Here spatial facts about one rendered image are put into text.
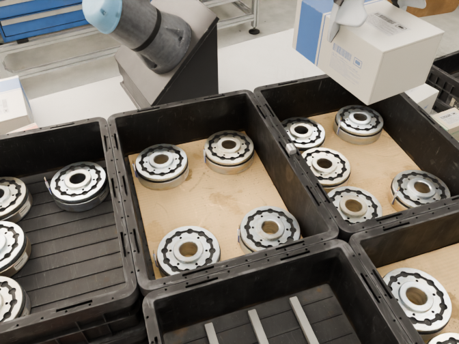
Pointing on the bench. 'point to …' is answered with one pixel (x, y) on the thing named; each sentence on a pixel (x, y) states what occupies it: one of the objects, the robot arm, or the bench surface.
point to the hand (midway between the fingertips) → (362, 29)
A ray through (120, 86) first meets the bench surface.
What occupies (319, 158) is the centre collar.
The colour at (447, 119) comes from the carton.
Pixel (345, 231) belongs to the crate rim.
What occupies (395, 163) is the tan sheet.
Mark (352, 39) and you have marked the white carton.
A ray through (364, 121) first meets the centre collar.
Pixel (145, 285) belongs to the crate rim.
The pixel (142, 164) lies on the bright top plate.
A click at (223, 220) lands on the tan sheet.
